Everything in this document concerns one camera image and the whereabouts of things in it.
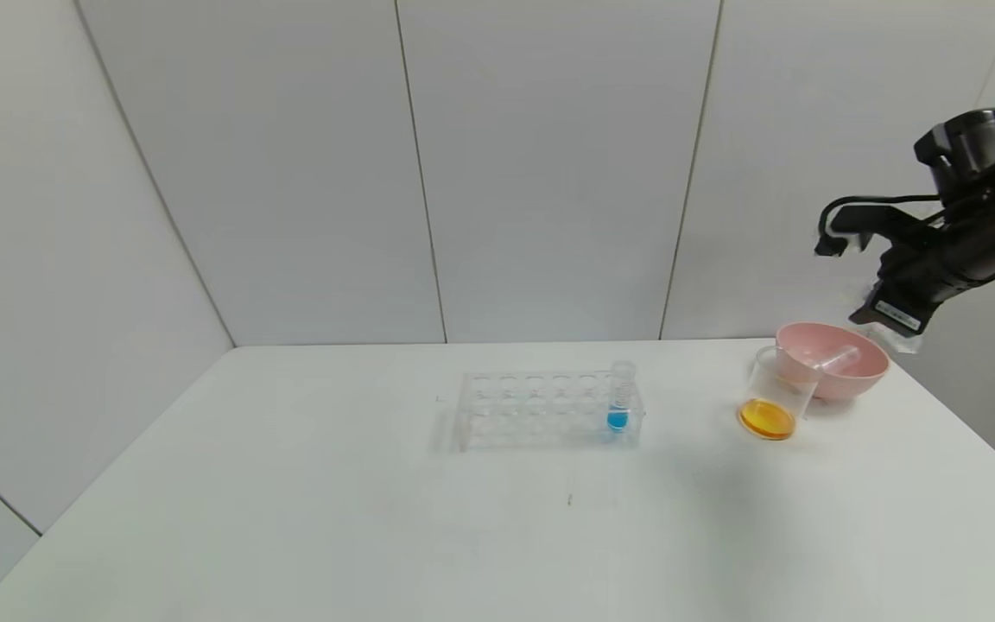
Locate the clear plastic beaker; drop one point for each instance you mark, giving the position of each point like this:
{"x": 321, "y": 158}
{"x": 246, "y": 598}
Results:
{"x": 767, "y": 419}

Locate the test tube with red pigment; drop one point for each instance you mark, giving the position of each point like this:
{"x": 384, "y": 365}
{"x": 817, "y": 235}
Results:
{"x": 839, "y": 358}

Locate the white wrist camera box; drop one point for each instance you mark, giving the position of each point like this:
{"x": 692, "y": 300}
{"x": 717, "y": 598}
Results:
{"x": 843, "y": 242}

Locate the clear plastic test tube rack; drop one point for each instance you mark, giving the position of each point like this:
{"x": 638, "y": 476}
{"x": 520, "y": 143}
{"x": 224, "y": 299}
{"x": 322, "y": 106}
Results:
{"x": 532, "y": 423}

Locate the pink bowl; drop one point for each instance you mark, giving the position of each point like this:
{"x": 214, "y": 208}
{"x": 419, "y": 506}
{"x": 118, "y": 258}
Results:
{"x": 852, "y": 380}

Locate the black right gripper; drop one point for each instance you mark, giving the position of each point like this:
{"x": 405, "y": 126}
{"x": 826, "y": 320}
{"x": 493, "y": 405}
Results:
{"x": 893, "y": 315}

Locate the test tube with blue pigment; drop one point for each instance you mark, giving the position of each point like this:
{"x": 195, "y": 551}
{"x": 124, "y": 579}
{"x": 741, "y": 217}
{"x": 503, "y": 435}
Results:
{"x": 618, "y": 420}

